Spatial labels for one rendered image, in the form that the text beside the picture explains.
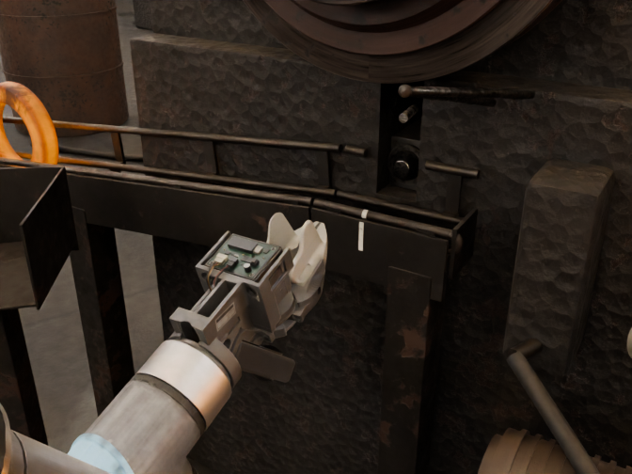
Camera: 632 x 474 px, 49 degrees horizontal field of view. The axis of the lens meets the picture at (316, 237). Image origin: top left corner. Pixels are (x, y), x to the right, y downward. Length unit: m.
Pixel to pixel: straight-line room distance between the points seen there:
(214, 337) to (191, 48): 0.60
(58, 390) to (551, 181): 1.35
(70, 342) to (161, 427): 1.44
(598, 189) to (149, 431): 0.51
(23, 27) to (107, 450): 3.17
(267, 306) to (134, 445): 0.16
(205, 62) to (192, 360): 0.61
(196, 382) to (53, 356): 1.39
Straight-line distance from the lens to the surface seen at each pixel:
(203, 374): 0.58
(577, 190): 0.78
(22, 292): 0.99
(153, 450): 0.56
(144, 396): 0.57
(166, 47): 1.13
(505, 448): 0.82
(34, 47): 3.62
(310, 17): 0.83
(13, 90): 1.32
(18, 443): 0.36
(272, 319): 0.63
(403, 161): 0.96
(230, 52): 1.06
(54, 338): 2.03
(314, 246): 0.70
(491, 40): 0.76
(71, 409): 1.76
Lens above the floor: 1.07
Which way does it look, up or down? 26 degrees down
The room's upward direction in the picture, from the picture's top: straight up
